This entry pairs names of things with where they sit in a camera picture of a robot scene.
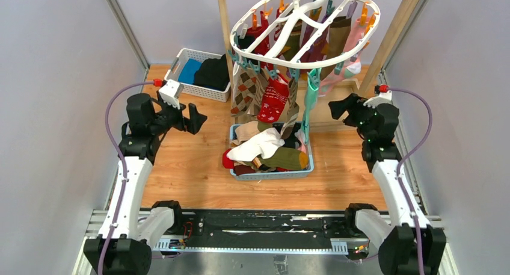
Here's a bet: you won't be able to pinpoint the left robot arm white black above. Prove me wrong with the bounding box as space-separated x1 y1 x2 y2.
84 93 207 274

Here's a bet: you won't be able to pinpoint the argyle brown sock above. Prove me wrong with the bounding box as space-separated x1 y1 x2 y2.
230 64 269 117

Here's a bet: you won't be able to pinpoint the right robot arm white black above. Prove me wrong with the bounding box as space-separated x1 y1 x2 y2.
328 93 447 274

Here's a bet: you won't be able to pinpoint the mint green sock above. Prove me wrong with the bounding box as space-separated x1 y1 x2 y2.
301 68 321 144

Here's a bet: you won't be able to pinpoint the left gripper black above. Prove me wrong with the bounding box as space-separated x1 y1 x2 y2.
150 97 207 136

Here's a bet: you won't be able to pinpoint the red patterned sock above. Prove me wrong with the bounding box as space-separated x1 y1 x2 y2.
257 73 289 123

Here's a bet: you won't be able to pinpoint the white oval sock hanger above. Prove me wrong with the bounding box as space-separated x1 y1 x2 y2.
229 0 381 69

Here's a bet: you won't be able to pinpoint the pink sock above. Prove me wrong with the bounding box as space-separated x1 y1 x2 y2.
318 19 366 96

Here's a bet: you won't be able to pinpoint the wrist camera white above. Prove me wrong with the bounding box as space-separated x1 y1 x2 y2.
158 79 183 110
363 91 392 108

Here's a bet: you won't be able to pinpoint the black mounting base plate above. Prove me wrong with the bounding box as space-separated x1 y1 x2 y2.
153 209 372 258

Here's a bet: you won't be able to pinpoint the white sock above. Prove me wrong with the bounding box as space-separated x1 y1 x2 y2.
227 128 284 162

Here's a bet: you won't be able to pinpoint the red sock in basket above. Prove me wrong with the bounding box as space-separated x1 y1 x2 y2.
222 148 235 170

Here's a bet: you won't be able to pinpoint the black clothes in basket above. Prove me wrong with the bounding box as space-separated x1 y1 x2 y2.
194 54 230 91

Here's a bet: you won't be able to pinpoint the blue sock basket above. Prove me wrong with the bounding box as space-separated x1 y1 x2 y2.
229 122 315 181

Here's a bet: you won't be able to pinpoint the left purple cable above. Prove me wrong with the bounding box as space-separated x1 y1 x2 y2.
97 78 164 275

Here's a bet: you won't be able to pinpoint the wooden rack frame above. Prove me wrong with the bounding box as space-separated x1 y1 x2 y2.
218 0 420 94

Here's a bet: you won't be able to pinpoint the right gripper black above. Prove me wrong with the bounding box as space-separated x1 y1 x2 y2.
329 93 380 140

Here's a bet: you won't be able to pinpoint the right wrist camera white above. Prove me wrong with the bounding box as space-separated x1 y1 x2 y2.
363 91 392 108

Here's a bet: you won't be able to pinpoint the white laundry basket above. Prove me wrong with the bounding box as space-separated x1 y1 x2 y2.
164 48 231 102

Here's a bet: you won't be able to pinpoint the blue cloth in basket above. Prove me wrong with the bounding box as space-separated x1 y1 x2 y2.
178 59 201 85

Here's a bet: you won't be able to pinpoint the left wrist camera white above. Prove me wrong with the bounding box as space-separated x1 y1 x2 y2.
158 79 183 110

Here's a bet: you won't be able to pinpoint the olive green sock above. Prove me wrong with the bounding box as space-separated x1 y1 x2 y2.
253 147 309 171

